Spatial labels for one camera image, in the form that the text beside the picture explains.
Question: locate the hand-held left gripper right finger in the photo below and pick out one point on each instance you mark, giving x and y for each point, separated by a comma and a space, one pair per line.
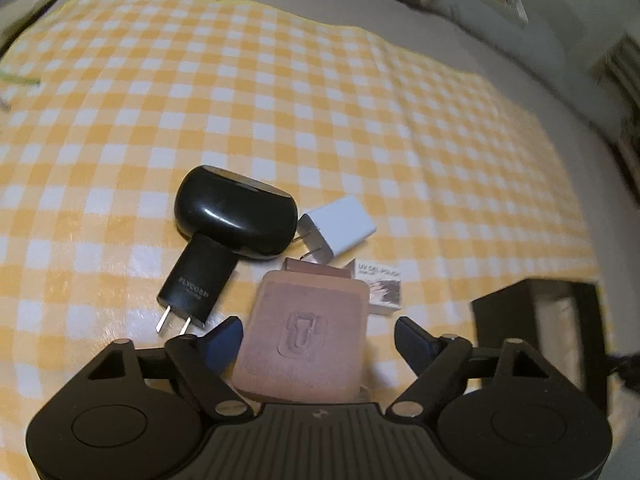
410, 341

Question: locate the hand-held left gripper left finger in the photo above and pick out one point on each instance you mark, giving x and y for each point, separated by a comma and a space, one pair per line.
227, 341

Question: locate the small white printed box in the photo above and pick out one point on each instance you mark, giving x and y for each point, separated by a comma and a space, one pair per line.
380, 285

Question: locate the black charger plug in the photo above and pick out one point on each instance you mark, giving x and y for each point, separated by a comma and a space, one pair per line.
200, 275

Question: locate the black storage box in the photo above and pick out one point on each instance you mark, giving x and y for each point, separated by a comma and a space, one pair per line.
500, 320

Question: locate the black oval case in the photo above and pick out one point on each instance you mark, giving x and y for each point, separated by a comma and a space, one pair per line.
225, 210

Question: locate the white charger plug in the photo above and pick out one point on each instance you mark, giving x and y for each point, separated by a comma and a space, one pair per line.
340, 225

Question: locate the yellow checkered cloth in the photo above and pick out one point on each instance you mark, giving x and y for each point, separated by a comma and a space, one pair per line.
300, 110

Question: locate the grey comforter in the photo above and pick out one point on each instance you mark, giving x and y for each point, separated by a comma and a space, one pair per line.
500, 20

